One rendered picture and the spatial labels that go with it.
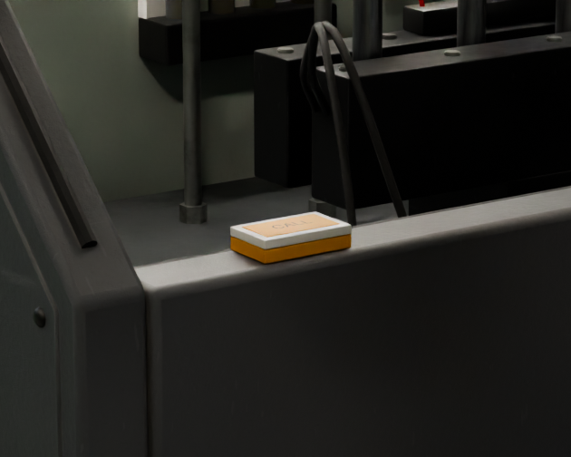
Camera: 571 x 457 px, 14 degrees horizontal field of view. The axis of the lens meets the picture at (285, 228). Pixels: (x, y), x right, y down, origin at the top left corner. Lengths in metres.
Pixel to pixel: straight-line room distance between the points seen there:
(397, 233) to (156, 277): 0.14
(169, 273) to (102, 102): 0.59
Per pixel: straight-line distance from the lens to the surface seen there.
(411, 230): 1.18
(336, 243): 1.14
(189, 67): 1.62
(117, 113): 1.70
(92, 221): 1.10
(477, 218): 1.21
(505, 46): 1.48
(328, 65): 1.29
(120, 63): 1.69
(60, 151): 1.12
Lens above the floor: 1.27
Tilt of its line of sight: 16 degrees down
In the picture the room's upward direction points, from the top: straight up
